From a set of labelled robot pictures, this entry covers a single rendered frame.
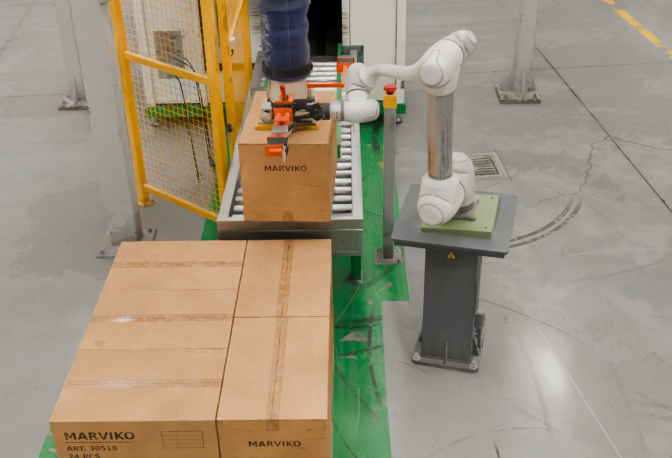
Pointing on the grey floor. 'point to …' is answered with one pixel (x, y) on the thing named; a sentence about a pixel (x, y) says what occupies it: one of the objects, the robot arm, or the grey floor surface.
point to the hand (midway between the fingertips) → (283, 112)
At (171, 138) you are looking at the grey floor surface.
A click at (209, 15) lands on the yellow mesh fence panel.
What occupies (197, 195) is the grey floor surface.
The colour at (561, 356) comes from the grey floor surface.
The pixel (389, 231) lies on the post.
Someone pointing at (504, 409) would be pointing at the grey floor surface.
